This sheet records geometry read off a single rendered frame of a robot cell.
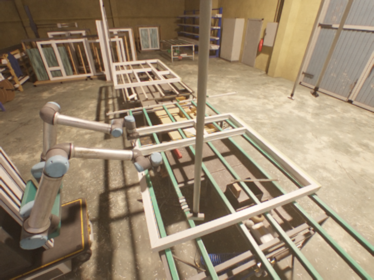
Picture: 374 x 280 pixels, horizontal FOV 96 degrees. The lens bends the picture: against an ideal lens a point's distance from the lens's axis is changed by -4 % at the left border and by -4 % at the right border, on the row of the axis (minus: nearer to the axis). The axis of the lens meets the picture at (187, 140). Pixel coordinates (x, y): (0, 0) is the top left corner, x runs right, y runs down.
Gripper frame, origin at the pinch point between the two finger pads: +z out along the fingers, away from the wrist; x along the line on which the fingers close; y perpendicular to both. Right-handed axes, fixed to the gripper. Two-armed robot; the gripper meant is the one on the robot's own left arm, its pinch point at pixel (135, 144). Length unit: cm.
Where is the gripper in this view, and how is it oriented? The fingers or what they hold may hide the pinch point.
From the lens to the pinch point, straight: 203.6
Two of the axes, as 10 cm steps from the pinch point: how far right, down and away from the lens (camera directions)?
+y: -3.3, -5.4, 7.7
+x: -9.4, 1.9, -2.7
